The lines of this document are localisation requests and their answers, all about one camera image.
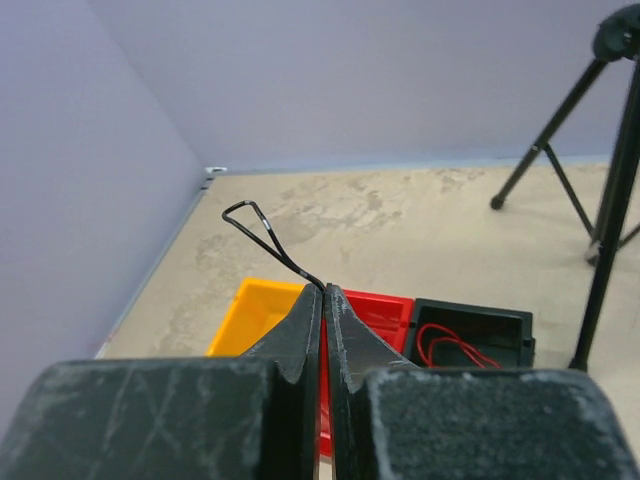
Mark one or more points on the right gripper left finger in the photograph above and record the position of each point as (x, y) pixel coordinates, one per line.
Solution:
(253, 416)

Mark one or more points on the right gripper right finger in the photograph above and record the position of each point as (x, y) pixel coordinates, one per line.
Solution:
(393, 420)

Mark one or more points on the red plastic bin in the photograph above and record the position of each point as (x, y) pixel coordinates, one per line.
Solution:
(389, 317)

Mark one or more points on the orange plastic bin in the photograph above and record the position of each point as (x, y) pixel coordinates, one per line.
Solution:
(257, 307)

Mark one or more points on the black plastic bin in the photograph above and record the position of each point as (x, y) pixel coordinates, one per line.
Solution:
(453, 335)

